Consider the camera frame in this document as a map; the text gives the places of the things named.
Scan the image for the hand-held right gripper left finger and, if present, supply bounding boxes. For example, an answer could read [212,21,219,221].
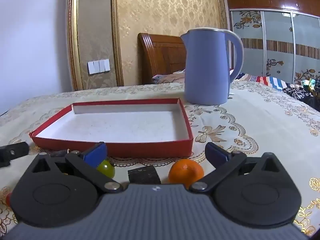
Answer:
[24,142,123,193]

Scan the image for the striped colourful blanket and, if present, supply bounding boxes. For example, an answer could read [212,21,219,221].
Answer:
[235,72,290,93]

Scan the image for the cream gold-patterned tablecloth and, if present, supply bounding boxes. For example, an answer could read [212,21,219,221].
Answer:
[0,82,320,238]

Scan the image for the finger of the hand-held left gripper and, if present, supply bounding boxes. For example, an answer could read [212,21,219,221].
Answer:
[0,142,29,168]

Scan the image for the blue electric kettle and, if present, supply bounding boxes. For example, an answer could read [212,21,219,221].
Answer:
[180,27,244,106]

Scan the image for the brown wooden bed headboard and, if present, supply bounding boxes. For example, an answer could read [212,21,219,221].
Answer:
[137,32,188,85]

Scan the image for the brown blanket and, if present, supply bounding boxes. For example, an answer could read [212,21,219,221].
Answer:
[152,70,186,84]

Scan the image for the white wall light switch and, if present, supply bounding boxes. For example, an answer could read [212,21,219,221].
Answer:
[87,59,111,75]

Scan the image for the black wood block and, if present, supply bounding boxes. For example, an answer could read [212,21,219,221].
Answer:
[127,165,161,185]

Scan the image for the orange mandarin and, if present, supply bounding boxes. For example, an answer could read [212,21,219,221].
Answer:
[168,159,205,184]

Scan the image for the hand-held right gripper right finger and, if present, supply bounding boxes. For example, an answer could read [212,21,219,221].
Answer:
[189,142,288,193]

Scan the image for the green tomato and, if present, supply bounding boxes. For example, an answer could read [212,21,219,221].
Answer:
[97,159,116,179]

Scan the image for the red cardboard box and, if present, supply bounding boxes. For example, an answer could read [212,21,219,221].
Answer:
[29,98,194,158]

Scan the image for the dark floral cloth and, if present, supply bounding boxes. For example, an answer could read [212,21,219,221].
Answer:
[282,77,320,105]

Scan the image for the wardrobe with floral sliding doors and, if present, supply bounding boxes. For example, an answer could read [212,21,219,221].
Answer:
[224,0,320,85]

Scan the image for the gold wall moulding frame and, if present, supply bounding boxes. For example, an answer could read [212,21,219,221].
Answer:
[67,0,124,90]

